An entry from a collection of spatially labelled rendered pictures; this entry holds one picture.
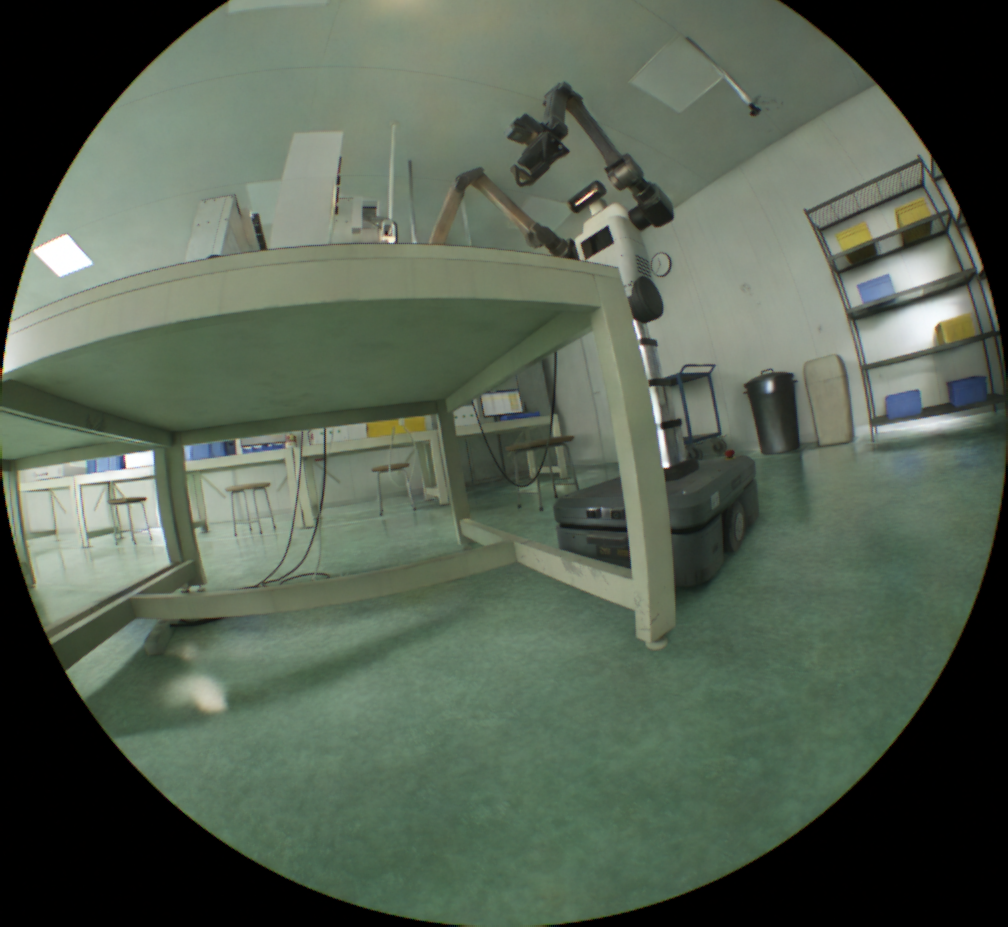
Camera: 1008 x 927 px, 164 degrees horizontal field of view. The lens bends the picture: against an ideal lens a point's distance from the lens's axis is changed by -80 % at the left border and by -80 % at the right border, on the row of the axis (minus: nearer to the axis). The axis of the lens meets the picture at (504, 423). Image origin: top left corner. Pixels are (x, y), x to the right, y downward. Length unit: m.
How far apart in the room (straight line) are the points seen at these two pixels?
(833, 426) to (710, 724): 2.77
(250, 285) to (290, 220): 0.27
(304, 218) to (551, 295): 0.49
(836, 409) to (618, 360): 2.65
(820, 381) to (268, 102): 4.37
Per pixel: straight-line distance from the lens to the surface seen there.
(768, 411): 3.13
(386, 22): 2.50
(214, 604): 1.17
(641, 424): 0.62
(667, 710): 0.62
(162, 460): 1.85
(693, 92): 3.28
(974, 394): 3.04
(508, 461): 5.27
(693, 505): 0.87
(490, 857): 0.49
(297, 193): 0.80
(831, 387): 3.11
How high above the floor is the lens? 0.44
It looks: 4 degrees up
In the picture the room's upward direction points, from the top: 9 degrees counter-clockwise
